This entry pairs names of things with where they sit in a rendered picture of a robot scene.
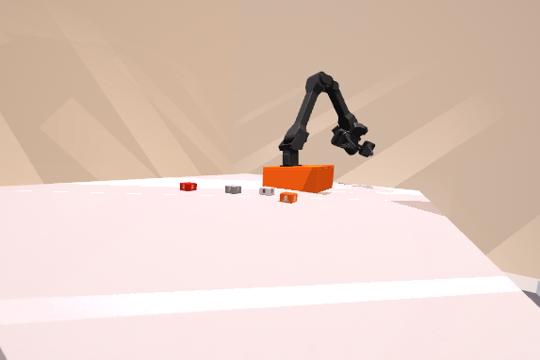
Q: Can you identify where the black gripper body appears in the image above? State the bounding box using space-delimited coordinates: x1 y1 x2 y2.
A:
331 129 375 155

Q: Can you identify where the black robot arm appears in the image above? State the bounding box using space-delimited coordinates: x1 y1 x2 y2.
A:
278 72 368 167

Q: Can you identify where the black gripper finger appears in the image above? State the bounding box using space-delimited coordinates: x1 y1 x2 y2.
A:
336 133 356 149
361 142 373 156

